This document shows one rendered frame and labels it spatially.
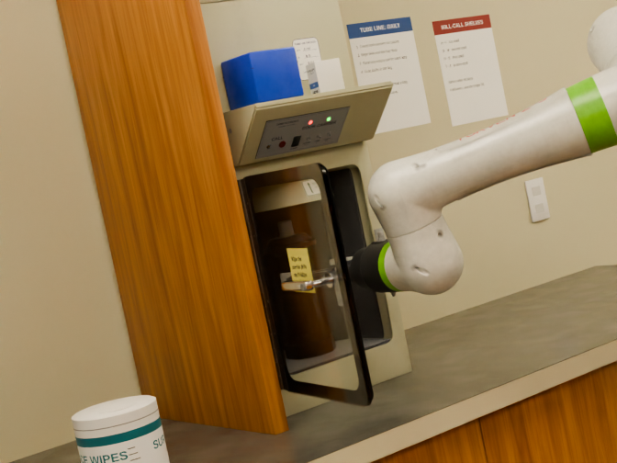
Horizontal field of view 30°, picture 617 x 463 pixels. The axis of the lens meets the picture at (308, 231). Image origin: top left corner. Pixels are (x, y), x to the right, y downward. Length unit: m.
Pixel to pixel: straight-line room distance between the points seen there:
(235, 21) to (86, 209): 0.54
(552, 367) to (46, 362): 1.00
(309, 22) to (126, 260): 0.60
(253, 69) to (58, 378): 0.78
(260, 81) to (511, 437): 0.78
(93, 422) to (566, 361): 0.90
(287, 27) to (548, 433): 0.90
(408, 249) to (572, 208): 1.47
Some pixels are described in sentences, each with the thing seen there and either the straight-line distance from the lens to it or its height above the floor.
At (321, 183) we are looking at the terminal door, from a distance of 1.82.
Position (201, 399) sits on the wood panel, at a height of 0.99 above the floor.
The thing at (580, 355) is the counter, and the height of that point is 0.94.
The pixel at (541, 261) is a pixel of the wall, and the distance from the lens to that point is 3.21.
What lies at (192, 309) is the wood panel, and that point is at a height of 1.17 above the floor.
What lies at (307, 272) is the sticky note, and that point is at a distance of 1.93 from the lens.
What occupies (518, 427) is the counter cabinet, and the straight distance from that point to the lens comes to 2.15.
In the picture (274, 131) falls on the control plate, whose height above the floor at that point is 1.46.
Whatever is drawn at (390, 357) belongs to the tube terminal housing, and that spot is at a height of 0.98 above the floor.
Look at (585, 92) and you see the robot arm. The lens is 1.86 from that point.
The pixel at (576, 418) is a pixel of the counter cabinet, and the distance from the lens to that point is 2.26.
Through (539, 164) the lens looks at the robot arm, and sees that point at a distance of 1.88.
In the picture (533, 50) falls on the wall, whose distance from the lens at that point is 3.28.
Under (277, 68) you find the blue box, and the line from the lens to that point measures 2.05.
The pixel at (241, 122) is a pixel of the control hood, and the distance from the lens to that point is 2.05.
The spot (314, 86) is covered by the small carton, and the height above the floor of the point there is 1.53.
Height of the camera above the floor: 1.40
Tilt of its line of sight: 4 degrees down
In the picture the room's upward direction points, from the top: 12 degrees counter-clockwise
